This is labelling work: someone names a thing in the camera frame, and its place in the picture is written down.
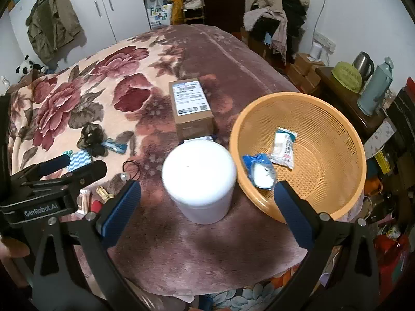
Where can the gold metal clip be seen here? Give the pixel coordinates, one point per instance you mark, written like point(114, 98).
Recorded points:
point(104, 192)

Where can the blue packet of white pads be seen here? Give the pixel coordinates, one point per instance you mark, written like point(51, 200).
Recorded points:
point(259, 173)

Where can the red bag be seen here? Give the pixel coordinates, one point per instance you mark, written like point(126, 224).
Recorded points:
point(390, 259)

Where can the white cylindrical humidifier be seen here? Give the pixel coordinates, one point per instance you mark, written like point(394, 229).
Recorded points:
point(316, 51)

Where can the clear pack of toothpicks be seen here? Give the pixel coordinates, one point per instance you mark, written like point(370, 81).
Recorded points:
point(84, 201)

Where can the floral plush blanket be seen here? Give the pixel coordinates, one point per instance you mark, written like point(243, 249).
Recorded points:
point(194, 55)

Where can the white plastic jar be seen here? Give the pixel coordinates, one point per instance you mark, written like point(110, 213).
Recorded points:
point(199, 175)

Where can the white wardrobe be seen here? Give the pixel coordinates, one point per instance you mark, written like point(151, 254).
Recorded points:
point(123, 0)

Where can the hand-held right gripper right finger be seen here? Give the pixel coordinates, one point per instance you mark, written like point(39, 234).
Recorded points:
point(294, 213)

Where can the blue wrapped packet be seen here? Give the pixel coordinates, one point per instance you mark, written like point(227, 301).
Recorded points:
point(114, 145)

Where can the blue wavy striped cloth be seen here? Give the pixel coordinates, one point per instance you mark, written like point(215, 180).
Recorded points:
point(79, 161)

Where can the small red round item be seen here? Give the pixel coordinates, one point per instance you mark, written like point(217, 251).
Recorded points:
point(96, 206)

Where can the green plastic food cover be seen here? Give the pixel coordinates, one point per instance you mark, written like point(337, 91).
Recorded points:
point(346, 76)

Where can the panda plush toy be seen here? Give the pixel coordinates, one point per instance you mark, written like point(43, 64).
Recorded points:
point(25, 68)

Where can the person's left hand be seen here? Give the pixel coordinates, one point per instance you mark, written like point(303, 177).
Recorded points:
point(13, 249)

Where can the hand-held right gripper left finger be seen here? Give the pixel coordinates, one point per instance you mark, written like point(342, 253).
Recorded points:
point(120, 210)

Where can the olive green hooded jacket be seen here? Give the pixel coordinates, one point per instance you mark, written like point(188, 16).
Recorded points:
point(52, 22)

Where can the white wall power strip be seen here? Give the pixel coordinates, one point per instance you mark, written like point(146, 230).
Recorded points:
point(326, 41)

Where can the dark wooden door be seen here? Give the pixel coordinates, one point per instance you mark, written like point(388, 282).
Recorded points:
point(223, 0)

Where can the yellow garment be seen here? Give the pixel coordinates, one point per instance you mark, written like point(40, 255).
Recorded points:
point(177, 9)

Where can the printed shopping bag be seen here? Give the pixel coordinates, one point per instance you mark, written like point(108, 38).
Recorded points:
point(159, 14)

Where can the white printed packet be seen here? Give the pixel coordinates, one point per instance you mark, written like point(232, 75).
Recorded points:
point(283, 150)

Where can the pale teal thermos flask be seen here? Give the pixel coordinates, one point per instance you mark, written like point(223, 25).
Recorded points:
point(376, 86)

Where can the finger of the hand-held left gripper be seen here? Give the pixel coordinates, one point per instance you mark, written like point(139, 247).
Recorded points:
point(90, 170)
point(55, 163)

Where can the labelled cardboard box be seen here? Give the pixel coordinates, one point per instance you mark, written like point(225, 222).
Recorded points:
point(194, 126)

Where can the stainless steel kettle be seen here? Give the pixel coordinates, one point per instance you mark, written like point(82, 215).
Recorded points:
point(363, 65)

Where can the pile of clothes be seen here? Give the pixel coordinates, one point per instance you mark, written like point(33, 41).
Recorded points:
point(278, 6)

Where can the stack of cardboard boxes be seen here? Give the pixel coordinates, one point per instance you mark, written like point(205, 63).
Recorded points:
point(304, 68)

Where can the black mesh scrunchie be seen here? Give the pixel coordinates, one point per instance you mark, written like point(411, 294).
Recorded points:
point(90, 137)

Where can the orange plastic basket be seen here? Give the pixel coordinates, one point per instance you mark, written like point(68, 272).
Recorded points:
point(324, 168)

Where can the white shoes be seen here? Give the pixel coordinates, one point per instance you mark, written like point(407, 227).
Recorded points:
point(194, 4)

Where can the dark wooden cabinet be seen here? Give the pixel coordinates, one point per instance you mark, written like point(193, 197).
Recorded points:
point(343, 103)

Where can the wooden shoe rack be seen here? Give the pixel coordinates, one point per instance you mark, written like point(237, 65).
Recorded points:
point(197, 14)

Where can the blue floral quilt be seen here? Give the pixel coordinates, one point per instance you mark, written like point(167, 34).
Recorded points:
point(246, 294)

